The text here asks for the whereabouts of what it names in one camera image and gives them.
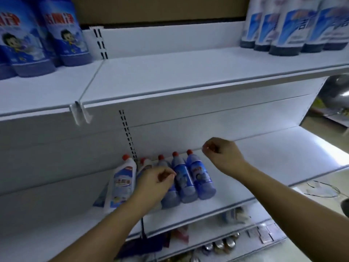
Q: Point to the person's left hand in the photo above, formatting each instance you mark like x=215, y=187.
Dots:
x=151, y=185

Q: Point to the silver metal pot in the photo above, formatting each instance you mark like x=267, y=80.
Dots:
x=334, y=91

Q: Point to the white and blue packet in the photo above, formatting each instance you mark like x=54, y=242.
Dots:
x=235, y=215

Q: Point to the dark purple packet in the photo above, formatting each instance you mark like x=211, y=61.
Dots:
x=141, y=246

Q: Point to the person's left forearm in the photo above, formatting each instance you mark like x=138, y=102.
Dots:
x=109, y=231

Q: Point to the person's right fingers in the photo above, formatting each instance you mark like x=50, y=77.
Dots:
x=210, y=146

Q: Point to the large blue cartoon-label bottle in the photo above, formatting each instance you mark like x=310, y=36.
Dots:
x=23, y=40
x=68, y=35
x=5, y=69

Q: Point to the clear plastic price tag holder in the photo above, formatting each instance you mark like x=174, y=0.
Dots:
x=80, y=114

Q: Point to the person's left fingers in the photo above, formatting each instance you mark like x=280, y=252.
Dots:
x=167, y=175

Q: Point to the white bottle with blue label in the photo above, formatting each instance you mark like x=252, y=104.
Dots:
x=293, y=27
x=339, y=29
x=317, y=32
x=250, y=24
x=265, y=29

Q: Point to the silver jar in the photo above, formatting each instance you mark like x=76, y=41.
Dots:
x=219, y=245
x=230, y=242
x=207, y=248

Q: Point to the white red-capped cleaner bottle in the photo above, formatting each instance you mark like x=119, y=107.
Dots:
x=122, y=185
x=145, y=165

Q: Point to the person's right hand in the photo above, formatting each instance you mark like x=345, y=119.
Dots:
x=226, y=156

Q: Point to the blue red-capped cleaner bottle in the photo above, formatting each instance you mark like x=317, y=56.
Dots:
x=184, y=181
x=201, y=178
x=170, y=197

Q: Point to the white shelf price labels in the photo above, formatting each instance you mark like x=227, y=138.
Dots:
x=268, y=232

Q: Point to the white slotted shelf upright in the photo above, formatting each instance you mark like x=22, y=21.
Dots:
x=127, y=128

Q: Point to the person's right forearm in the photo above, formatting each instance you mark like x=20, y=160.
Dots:
x=286, y=207

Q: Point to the red packet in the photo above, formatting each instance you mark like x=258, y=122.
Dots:
x=181, y=234

